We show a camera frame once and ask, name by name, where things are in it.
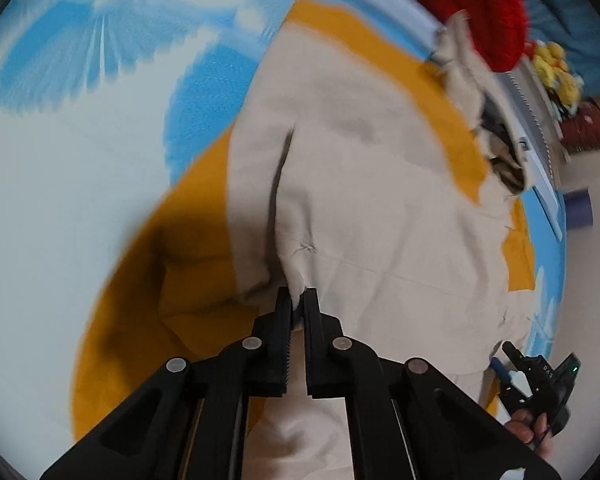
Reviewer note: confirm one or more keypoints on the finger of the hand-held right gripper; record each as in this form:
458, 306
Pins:
501, 369
514, 352

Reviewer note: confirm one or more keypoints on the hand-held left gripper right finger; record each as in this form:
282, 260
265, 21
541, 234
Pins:
312, 320

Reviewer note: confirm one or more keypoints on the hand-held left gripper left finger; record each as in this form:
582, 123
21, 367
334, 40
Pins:
283, 320

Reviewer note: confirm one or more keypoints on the beige and orange cloth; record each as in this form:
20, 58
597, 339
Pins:
370, 200

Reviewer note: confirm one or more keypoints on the person's right hand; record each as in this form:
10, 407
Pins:
537, 432

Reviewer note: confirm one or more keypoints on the dark red cushion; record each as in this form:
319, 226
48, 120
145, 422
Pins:
587, 127

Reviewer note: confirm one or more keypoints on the blue and white bed sheet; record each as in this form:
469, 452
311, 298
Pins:
55, 185

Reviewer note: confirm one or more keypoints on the yellow bear plush toy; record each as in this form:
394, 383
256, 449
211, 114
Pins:
569, 89

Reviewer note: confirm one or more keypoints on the yellow duck plush toy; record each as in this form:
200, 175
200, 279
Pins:
547, 60

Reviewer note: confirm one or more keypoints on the blue curtain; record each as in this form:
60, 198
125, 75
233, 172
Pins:
572, 20

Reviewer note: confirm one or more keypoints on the red folded blanket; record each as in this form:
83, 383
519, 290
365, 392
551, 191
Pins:
485, 5

